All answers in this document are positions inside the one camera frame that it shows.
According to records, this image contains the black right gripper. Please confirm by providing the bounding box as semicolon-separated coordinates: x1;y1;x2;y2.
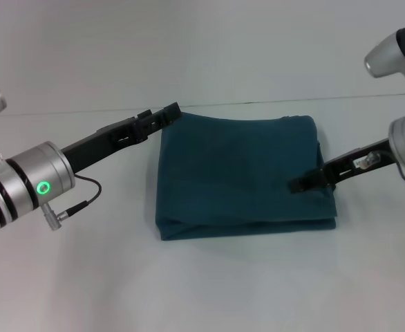
289;138;397;194

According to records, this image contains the teal blue printed t-shirt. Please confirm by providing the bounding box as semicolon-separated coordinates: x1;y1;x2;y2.
153;111;338;242

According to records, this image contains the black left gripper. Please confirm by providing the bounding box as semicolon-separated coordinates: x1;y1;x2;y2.
60;102;182;172

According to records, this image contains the left arm cable with connector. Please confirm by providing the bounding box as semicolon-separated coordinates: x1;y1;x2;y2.
42;172;103;233

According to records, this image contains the arm cable with connector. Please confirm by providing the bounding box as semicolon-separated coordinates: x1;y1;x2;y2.
42;172;103;233
359;154;405;191

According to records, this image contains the right arm cable with connector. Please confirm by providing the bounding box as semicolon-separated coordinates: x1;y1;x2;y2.
359;154;405;191

